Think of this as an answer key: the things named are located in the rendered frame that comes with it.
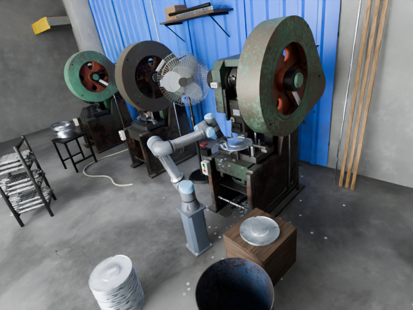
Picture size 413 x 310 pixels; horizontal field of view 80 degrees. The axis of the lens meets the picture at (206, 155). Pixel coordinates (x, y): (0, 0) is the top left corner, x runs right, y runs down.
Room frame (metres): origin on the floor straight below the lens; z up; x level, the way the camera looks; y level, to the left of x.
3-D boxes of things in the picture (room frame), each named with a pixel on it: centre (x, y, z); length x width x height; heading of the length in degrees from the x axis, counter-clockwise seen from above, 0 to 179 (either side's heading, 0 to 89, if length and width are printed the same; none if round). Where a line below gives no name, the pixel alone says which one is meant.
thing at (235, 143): (2.05, -0.29, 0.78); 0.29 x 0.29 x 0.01
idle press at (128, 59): (3.67, 0.49, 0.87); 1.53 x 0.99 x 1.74; 129
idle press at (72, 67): (4.95, 1.70, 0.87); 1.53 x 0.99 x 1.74; 134
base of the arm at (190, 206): (1.67, 0.20, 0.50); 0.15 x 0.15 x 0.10
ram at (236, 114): (2.10, -0.35, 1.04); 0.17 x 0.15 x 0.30; 131
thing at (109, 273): (1.22, 0.78, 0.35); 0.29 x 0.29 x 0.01
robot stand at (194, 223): (1.67, 0.20, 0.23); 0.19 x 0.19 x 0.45; 33
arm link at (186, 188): (1.68, 0.20, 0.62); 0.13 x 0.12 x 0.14; 24
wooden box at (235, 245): (1.38, -0.30, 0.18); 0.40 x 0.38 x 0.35; 128
